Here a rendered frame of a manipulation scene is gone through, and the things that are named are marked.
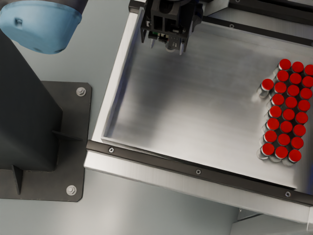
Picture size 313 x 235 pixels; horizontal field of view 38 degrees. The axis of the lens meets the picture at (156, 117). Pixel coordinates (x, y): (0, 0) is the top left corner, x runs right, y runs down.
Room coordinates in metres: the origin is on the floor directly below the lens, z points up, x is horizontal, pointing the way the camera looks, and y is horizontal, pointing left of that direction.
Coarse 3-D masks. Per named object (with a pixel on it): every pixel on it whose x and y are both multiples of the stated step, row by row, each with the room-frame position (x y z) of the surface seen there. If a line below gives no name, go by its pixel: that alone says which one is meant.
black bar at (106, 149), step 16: (96, 144) 0.17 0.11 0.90; (128, 160) 0.14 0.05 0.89; (144, 160) 0.14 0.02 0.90; (160, 160) 0.14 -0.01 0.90; (192, 176) 0.11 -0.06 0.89; (208, 176) 0.11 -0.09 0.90; (224, 176) 0.11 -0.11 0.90; (256, 192) 0.08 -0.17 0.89; (272, 192) 0.08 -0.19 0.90; (288, 192) 0.08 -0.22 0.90
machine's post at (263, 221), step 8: (312, 208) 0.05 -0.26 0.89; (256, 216) 0.07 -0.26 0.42; (264, 216) 0.06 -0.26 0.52; (272, 216) 0.06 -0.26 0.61; (312, 216) 0.04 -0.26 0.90; (232, 224) 0.07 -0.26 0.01; (240, 224) 0.06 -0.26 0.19; (248, 224) 0.05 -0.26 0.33; (256, 224) 0.05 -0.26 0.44; (264, 224) 0.04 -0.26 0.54; (272, 224) 0.04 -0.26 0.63; (280, 224) 0.04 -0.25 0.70; (288, 224) 0.03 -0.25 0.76; (296, 224) 0.03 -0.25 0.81; (304, 224) 0.03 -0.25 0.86; (312, 224) 0.03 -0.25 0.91; (232, 232) 0.04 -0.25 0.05; (240, 232) 0.03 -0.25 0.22; (248, 232) 0.03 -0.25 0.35; (256, 232) 0.03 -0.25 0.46; (264, 232) 0.02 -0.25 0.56; (272, 232) 0.02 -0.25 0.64; (280, 232) 0.02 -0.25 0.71; (288, 232) 0.02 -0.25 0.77; (296, 232) 0.02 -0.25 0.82; (304, 232) 0.02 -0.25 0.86; (312, 232) 0.01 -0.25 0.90
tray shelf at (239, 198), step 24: (144, 0) 0.46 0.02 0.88; (264, 24) 0.40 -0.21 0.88; (288, 24) 0.40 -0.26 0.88; (120, 48) 0.36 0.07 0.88; (312, 96) 0.26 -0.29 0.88; (96, 120) 0.22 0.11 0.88; (312, 120) 0.21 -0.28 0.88; (312, 144) 0.17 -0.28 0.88; (96, 168) 0.13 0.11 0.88; (120, 168) 0.13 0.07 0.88; (144, 168) 0.13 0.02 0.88; (312, 168) 0.12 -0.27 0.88; (192, 192) 0.09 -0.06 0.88; (216, 192) 0.09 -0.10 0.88; (240, 192) 0.09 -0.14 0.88; (312, 192) 0.08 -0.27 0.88; (288, 216) 0.04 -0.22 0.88
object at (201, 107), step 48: (144, 48) 0.36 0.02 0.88; (192, 48) 0.36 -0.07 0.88; (240, 48) 0.35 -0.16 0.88; (288, 48) 0.35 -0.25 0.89; (144, 96) 0.26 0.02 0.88; (192, 96) 0.26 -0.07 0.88; (240, 96) 0.26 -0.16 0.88; (144, 144) 0.17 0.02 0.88; (192, 144) 0.17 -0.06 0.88; (240, 144) 0.17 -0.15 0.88
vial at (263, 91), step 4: (264, 80) 0.27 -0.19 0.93; (268, 80) 0.27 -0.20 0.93; (260, 84) 0.27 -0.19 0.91; (264, 84) 0.26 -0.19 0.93; (268, 84) 0.26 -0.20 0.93; (272, 84) 0.26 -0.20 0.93; (260, 88) 0.26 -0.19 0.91; (264, 88) 0.26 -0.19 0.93; (268, 88) 0.26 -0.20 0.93; (260, 92) 0.26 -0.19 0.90; (264, 92) 0.26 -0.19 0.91; (268, 92) 0.26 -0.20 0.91; (260, 96) 0.26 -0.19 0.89; (264, 96) 0.25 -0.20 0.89
